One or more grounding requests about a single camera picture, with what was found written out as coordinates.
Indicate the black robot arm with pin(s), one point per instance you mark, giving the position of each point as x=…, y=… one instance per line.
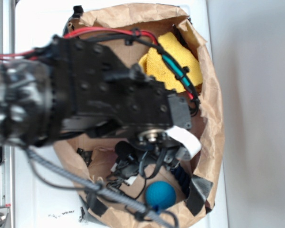
x=35, y=103

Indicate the blue dimpled ball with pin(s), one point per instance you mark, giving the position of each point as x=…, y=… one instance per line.
x=160, y=195

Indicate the yellow sponge cloth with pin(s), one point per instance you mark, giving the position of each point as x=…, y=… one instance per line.
x=165, y=70

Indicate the aluminium extrusion rail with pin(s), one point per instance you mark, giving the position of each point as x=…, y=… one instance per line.
x=7, y=180

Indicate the brown paper bag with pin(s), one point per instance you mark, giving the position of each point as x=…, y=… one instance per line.
x=209, y=125

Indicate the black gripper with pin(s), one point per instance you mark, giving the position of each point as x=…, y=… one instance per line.
x=111, y=100

